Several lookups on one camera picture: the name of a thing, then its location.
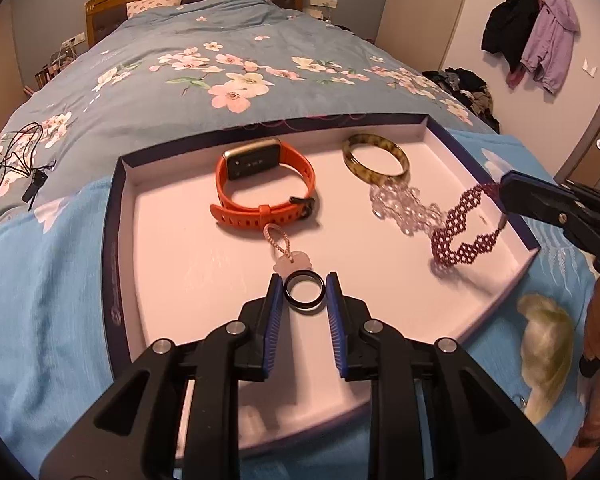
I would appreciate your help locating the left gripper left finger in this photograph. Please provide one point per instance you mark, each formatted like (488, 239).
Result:
(176, 406)

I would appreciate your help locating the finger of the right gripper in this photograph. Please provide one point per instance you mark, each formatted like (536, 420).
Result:
(572, 207)

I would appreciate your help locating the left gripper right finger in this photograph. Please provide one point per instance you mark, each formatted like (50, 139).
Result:
(434, 412)

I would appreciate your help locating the dark blue jewelry tray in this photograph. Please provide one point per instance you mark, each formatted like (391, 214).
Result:
(170, 270)

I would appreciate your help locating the light blue flower blanket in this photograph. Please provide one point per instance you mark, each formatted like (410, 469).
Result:
(54, 362)

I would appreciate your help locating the purple hoodie on hook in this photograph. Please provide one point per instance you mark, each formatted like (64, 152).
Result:
(548, 52)

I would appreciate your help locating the pile of dark clothes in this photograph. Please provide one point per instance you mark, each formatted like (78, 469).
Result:
(469, 89)

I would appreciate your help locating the black jacket on hook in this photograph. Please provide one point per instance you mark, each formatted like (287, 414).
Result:
(508, 29)

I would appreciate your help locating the tortoiseshell bangle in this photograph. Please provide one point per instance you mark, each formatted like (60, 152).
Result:
(375, 159)

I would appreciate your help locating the orange smart watch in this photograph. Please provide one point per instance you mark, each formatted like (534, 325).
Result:
(262, 182)

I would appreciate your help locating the floral blue duvet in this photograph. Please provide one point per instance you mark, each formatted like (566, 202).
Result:
(205, 66)

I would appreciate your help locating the cluttered nightstand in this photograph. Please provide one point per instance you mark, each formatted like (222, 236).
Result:
(60, 59)

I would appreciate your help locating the left floral pillow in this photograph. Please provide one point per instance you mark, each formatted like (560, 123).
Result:
(140, 6)

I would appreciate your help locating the wall light switch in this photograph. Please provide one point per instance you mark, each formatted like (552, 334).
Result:
(589, 69)

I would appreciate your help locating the pink charm with cord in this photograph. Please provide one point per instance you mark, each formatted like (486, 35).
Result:
(287, 261)

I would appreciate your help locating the wall power socket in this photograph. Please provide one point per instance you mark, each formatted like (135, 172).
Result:
(327, 4)

